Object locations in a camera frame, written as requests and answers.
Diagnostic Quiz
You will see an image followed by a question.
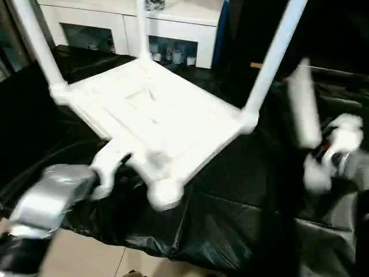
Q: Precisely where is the white cabinet with glass doors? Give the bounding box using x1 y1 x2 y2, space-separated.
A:
37 0 220 70

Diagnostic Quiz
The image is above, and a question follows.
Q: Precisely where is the black long bar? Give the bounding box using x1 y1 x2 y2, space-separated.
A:
311 65 369 79

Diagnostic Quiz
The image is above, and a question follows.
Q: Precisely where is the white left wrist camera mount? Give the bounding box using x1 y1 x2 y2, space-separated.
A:
91 138 136 201

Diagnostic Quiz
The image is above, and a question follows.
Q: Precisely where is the dark crumpled bag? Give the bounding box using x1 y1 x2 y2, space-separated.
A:
145 0 167 11

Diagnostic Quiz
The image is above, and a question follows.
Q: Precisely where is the grey curtain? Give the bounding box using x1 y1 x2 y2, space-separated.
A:
0 0 55 76

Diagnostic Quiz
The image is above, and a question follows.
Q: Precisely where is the black plastic mat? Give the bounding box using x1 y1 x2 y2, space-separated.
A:
0 44 369 277

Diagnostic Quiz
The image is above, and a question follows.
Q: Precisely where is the white plastic table top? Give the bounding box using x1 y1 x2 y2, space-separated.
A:
50 56 259 213

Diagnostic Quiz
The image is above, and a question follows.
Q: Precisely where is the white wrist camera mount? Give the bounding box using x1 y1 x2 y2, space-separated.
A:
91 138 136 201
304 114 364 194

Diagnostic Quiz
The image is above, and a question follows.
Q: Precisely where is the blue upright panel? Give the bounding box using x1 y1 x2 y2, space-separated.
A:
214 0 231 69

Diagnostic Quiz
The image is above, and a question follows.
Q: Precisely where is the black case with yellow label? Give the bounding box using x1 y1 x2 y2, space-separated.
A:
230 0 289 76

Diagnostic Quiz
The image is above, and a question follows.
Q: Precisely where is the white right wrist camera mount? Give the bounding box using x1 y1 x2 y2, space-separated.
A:
304 114 364 194

